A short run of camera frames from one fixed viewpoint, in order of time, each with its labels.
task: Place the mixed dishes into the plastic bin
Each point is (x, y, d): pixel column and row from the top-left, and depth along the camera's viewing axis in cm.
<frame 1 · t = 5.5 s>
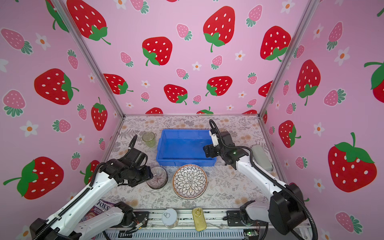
left hand: (150, 177, 76), fingers open
right hand: (209, 145, 84), fingers open
blue plastic bin: (184, 147, 105), on the table
large floral patterned plate: (189, 181, 87), on the table
purple striped bowl: (159, 179, 84), point 6 cm above the table
green glass cup: (149, 137, 115), on the table
grey oblong case: (267, 160, 95), point 2 cm above the table

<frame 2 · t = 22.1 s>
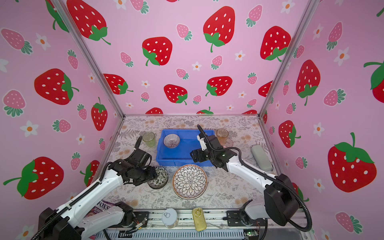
left hand: (153, 176, 79), fingers open
right hand: (195, 151, 83), fingers open
purple striped bowl: (171, 141, 105), point 2 cm above the table
the other named things where they were.

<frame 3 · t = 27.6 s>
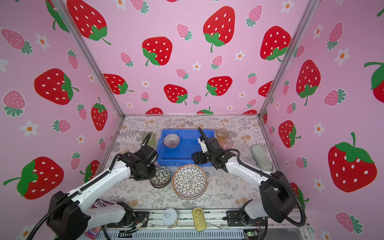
left hand: (153, 175, 81), fingers closed
right hand: (196, 154, 85), fingers open
the named things where they were.

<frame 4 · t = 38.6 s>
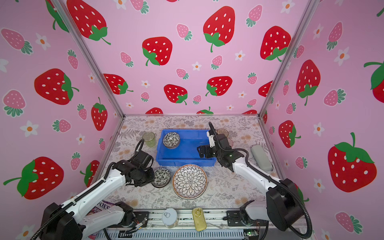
left hand: (154, 179, 81), fingers open
right hand: (202, 146, 84), fingers open
green leaf patterned bowl: (171, 140, 103), point 4 cm above the table
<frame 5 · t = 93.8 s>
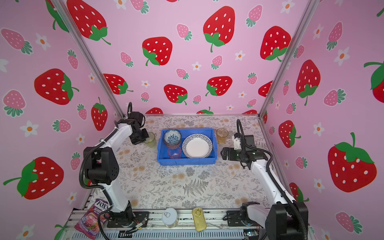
left hand: (145, 138, 94), fingers closed
right hand: (228, 152, 84), fingers open
blue floral bowl: (172, 138, 100), point 8 cm above the table
pink glass cup: (174, 153, 98), point 3 cm above the table
white zigzag rim plate: (197, 146, 102), point 3 cm above the table
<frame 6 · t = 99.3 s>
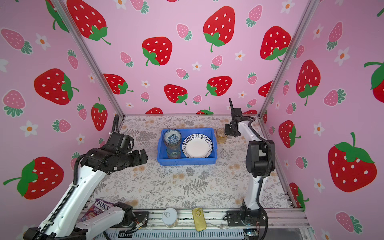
left hand: (140, 158, 72), fingers open
right hand: (228, 131, 99), fingers open
green glass cup: (174, 152, 95), point 6 cm above the table
